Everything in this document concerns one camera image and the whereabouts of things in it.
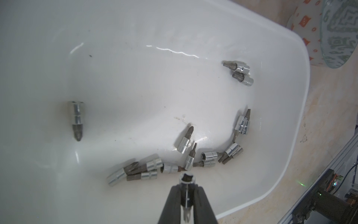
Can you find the aluminium front rail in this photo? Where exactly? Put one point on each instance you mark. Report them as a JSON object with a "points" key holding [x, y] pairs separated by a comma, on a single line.
{"points": [[333, 197]]}

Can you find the silver bit cluster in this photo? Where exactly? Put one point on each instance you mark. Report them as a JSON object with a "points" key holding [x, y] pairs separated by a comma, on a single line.
{"points": [[187, 184], [154, 164], [185, 141], [168, 168]]}

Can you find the silver bit top cluster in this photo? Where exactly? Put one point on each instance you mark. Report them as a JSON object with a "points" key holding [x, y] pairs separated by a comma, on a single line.
{"points": [[168, 168]]}

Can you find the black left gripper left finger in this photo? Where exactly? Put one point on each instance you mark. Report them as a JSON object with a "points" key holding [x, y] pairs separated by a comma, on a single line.
{"points": [[172, 208]]}

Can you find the white plastic storage box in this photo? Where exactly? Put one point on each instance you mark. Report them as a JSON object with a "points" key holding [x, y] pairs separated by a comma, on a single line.
{"points": [[145, 71]]}

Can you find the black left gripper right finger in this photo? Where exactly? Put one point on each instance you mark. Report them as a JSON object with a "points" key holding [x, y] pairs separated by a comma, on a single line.
{"points": [[203, 213]]}

